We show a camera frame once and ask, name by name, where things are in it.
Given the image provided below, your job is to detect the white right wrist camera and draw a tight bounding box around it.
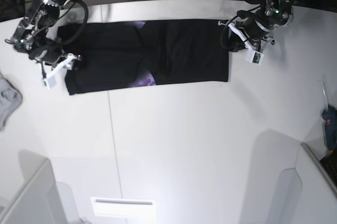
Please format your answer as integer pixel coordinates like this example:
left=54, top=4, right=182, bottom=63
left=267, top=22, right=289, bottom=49
left=36, top=53, right=77, bottom=89

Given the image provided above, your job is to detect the black T-shirt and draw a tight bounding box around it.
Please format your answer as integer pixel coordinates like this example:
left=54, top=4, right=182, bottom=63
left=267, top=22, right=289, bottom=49
left=64, top=19, right=229, bottom=95

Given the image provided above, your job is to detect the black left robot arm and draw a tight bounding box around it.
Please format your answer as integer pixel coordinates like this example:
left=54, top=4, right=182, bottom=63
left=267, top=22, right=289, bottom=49
left=220, top=0, right=293, bottom=53

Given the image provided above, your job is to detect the blue glue gun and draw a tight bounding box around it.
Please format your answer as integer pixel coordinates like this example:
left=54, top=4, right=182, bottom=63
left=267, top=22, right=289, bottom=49
left=322, top=105, right=336, bottom=151

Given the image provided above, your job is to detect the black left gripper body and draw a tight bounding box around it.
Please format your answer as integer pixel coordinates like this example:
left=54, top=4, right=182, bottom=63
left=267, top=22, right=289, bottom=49
left=239, top=16, right=275, bottom=42

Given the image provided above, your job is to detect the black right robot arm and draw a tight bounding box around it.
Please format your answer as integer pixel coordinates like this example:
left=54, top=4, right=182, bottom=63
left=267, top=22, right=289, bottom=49
left=5, top=0, right=89, bottom=68

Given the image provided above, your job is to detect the grey cloth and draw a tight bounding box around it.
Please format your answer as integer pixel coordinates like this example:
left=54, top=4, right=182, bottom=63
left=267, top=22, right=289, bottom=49
left=1, top=74, right=23, bottom=131

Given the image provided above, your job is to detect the white label plate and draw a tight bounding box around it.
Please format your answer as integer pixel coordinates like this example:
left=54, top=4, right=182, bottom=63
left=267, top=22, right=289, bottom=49
left=91, top=197, right=156, bottom=219

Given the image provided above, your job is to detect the black keyboard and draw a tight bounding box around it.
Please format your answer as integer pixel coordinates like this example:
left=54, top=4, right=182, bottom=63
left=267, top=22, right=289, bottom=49
left=320, top=151, right=337, bottom=185

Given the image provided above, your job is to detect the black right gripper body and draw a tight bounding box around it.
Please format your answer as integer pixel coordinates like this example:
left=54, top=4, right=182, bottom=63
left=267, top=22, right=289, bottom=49
left=28, top=41, right=65, bottom=65

